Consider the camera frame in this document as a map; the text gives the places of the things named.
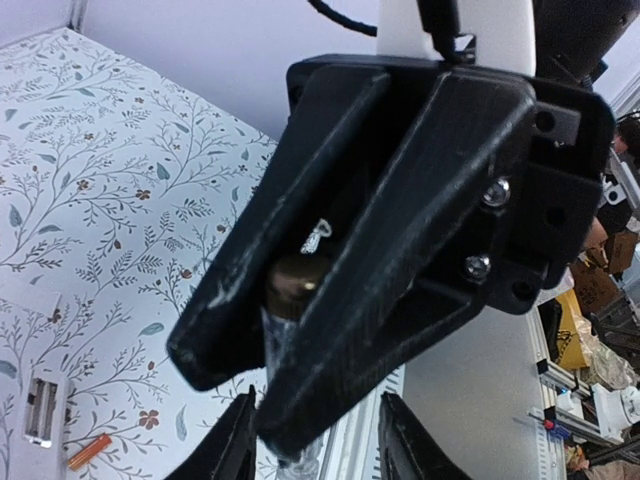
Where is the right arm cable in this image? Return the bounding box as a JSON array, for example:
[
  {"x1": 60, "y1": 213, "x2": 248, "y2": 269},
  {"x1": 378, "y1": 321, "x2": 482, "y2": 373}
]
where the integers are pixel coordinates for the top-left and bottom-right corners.
[{"x1": 305, "y1": 0, "x2": 381, "y2": 39}]

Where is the long white remote control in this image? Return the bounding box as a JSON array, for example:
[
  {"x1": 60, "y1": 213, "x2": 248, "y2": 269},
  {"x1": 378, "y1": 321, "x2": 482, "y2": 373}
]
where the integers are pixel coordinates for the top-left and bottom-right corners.
[{"x1": 1, "y1": 294, "x2": 73, "y2": 456}]

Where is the orange AA battery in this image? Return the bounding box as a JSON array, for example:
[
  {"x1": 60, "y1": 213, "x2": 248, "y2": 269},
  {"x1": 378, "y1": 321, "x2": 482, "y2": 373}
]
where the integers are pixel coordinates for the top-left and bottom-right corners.
[{"x1": 67, "y1": 434, "x2": 112, "y2": 471}]

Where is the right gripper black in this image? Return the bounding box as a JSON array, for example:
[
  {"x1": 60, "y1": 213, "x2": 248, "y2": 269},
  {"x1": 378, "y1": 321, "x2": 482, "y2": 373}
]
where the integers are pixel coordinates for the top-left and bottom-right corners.
[{"x1": 256, "y1": 55, "x2": 614, "y2": 458}]

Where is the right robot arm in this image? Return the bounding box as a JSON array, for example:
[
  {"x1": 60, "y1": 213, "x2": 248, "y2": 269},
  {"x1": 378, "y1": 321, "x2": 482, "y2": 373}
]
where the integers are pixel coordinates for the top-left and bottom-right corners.
[{"x1": 167, "y1": 1, "x2": 639, "y2": 460}]

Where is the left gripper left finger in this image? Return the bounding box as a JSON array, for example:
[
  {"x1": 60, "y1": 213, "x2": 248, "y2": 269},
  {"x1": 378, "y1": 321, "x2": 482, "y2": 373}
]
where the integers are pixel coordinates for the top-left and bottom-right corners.
[{"x1": 166, "y1": 385, "x2": 257, "y2": 480}]

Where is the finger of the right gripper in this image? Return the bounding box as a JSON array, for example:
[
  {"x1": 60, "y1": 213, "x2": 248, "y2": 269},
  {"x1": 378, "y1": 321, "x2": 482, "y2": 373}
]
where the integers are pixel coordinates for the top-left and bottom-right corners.
[{"x1": 167, "y1": 65, "x2": 390, "y2": 391}]

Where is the aluminium front rail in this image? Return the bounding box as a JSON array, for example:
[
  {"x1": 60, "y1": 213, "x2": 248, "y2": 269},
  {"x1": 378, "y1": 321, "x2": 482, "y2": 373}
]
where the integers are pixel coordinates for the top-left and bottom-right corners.
[{"x1": 269, "y1": 364, "x2": 406, "y2": 480}]

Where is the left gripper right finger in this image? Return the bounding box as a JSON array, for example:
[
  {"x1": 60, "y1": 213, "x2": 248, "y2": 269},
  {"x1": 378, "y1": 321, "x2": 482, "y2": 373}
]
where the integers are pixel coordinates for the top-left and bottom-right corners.
[{"x1": 378, "y1": 393, "x2": 470, "y2": 480}]

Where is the floral table mat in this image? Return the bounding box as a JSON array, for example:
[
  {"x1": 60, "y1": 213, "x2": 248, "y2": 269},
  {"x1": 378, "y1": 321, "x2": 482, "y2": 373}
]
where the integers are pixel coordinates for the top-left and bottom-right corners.
[{"x1": 1, "y1": 29, "x2": 275, "y2": 479}]

